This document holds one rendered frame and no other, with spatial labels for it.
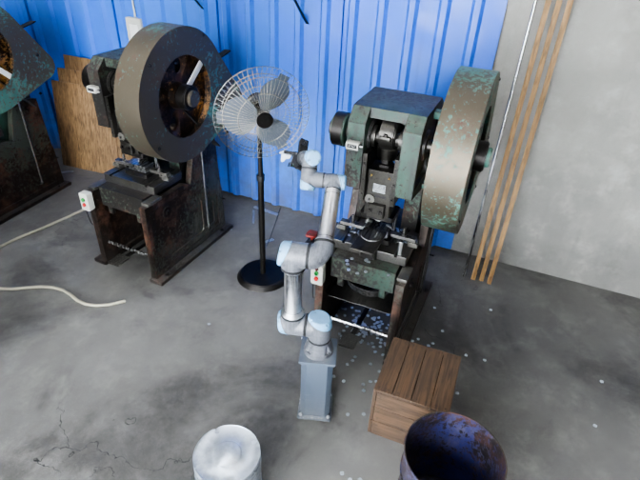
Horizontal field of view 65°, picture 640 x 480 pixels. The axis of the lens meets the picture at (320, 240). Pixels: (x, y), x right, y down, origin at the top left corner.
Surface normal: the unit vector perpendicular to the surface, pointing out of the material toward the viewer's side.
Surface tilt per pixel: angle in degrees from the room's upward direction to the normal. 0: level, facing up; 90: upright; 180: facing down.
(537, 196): 90
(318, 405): 90
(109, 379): 0
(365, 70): 90
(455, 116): 46
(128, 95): 77
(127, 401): 0
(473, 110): 40
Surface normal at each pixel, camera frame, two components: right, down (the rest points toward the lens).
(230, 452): 0.04, -0.83
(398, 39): -0.40, 0.50
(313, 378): -0.08, 0.55
